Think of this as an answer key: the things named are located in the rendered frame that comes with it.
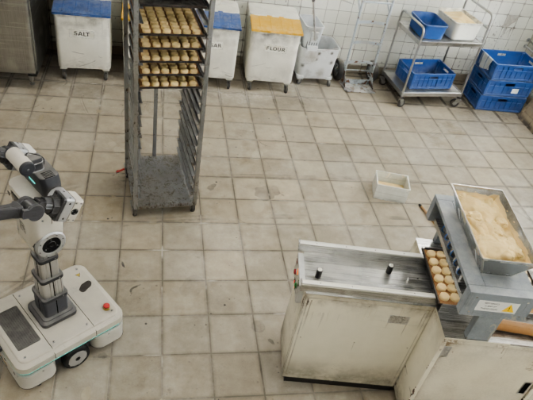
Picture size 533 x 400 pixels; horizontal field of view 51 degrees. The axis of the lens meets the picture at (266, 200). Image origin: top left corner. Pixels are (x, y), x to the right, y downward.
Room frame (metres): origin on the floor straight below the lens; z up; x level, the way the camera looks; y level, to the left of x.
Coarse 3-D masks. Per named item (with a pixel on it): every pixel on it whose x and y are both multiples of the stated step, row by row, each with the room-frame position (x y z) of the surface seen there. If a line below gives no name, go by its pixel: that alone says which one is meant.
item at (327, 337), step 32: (320, 256) 2.21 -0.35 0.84; (416, 288) 2.12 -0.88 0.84; (288, 320) 2.14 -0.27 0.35; (320, 320) 1.94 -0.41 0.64; (352, 320) 1.96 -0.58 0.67; (384, 320) 1.98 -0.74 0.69; (416, 320) 2.00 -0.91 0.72; (288, 352) 1.94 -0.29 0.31; (320, 352) 1.95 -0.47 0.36; (352, 352) 1.97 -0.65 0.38; (384, 352) 1.99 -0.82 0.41; (352, 384) 2.01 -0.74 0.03; (384, 384) 2.00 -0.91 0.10
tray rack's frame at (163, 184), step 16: (128, 160) 3.62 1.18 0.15; (144, 160) 3.66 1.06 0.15; (160, 160) 3.70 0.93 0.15; (176, 160) 3.75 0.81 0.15; (128, 176) 3.42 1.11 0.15; (144, 176) 3.46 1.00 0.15; (160, 176) 3.49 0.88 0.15; (176, 176) 3.53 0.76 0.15; (144, 192) 3.26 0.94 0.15; (160, 192) 3.30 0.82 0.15; (176, 192) 3.34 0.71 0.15; (144, 208) 3.11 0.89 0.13
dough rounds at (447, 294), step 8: (432, 256) 2.31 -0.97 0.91; (440, 256) 2.32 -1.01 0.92; (432, 264) 2.25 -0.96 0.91; (440, 264) 2.26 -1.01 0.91; (432, 272) 2.20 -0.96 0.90; (440, 272) 2.21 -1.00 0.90; (448, 272) 2.20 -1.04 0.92; (440, 280) 2.13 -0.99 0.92; (448, 280) 2.14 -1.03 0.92; (440, 288) 2.07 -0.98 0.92; (448, 288) 2.08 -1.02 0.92; (440, 296) 2.02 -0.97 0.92; (448, 296) 2.02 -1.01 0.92; (456, 296) 2.03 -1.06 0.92; (456, 304) 2.00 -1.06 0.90
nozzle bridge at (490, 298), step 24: (432, 216) 2.49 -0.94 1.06; (456, 216) 2.36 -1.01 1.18; (456, 240) 2.16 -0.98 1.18; (456, 264) 2.13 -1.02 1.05; (456, 288) 1.99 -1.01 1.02; (480, 288) 1.85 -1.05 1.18; (504, 288) 1.89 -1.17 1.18; (528, 288) 1.92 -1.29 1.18; (480, 312) 1.83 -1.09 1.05; (504, 312) 1.84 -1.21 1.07; (528, 312) 1.86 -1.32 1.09; (480, 336) 1.84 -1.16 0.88
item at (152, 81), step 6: (144, 78) 3.22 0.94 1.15; (150, 78) 3.27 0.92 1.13; (156, 78) 3.26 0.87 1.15; (162, 78) 3.27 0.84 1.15; (168, 78) 3.32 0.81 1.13; (174, 78) 3.30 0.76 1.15; (180, 78) 3.32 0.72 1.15; (186, 78) 3.37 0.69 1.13; (192, 78) 3.35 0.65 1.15; (144, 84) 3.15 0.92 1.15; (150, 84) 3.19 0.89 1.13; (156, 84) 3.18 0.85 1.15; (162, 84) 3.20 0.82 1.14; (168, 84) 3.22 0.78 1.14; (174, 84) 3.22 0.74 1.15; (180, 84) 3.25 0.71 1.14; (186, 84) 3.26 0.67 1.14; (192, 84) 3.27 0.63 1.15
